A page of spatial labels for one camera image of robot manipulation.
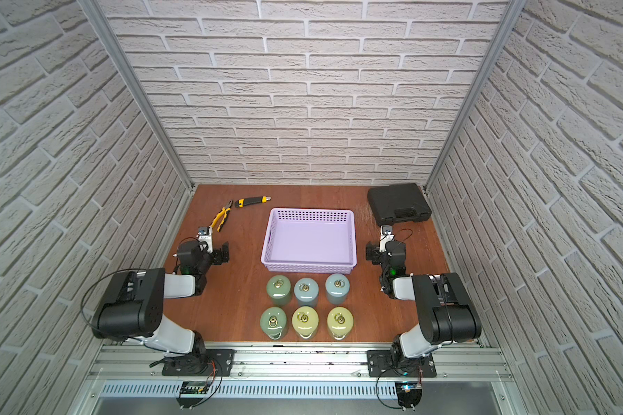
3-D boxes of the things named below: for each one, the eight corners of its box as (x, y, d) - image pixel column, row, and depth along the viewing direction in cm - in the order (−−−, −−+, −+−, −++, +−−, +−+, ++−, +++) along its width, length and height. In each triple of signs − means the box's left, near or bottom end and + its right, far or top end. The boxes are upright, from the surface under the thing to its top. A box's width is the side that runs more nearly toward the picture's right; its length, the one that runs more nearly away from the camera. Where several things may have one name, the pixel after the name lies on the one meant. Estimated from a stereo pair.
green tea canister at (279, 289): (269, 306, 86) (265, 297, 79) (271, 284, 91) (268, 274, 84) (291, 306, 86) (289, 297, 79) (292, 284, 91) (290, 274, 84)
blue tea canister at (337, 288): (325, 304, 86) (326, 295, 79) (325, 284, 91) (326, 273, 84) (347, 304, 86) (350, 295, 80) (346, 284, 91) (349, 273, 84)
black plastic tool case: (379, 228, 106) (381, 220, 102) (367, 195, 118) (369, 186, 114) (430, 223, 108) (435, 215, 104) (413, 190, 121) (417, 181, 116)
